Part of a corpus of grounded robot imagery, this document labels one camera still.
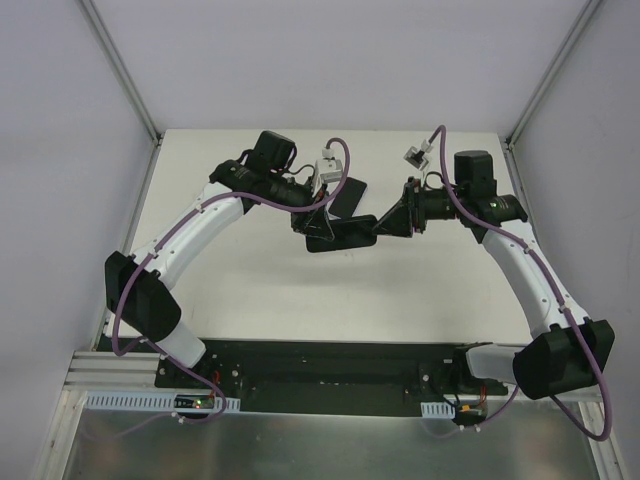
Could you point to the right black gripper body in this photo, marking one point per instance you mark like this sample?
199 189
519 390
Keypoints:
413 209

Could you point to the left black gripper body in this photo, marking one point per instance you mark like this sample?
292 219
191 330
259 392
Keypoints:
305 220

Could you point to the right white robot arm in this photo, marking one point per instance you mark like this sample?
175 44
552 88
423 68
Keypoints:
568 350

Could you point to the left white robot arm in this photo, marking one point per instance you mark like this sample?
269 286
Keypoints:
138 286

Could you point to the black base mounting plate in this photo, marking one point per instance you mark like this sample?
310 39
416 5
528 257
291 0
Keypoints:
332 378

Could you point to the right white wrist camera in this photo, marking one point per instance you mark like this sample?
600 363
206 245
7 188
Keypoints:
420 157

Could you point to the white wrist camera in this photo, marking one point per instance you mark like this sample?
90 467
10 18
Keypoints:
327 170
420 157

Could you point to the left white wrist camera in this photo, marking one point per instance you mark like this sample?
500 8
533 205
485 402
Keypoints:
327 170

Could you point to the right white cable duct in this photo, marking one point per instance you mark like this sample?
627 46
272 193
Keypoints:
437 410

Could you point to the aluminium frame rail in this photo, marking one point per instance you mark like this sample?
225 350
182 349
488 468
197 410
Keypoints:
92 370

